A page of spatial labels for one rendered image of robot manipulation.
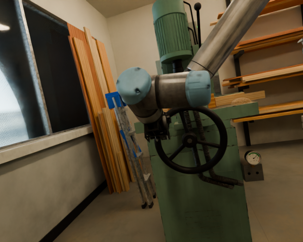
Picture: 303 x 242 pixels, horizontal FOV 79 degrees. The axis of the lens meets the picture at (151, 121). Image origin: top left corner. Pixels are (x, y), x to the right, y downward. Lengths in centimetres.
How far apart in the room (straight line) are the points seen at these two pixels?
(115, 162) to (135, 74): 200
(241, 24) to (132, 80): 30
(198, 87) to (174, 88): 5
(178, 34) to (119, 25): 284
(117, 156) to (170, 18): 170
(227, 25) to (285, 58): 315
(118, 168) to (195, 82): 204
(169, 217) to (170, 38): 94
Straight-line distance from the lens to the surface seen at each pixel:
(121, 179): 237
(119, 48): 373
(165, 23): 108
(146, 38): 362
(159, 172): 100
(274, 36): 309
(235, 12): 54
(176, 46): 104
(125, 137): 177
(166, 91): 38
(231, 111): 95
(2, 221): 170
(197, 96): 38
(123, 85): 38
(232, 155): 99
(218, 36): 52
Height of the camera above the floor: 98
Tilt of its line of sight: 5 degrees down
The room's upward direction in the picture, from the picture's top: 11 degrees counter-clockwise
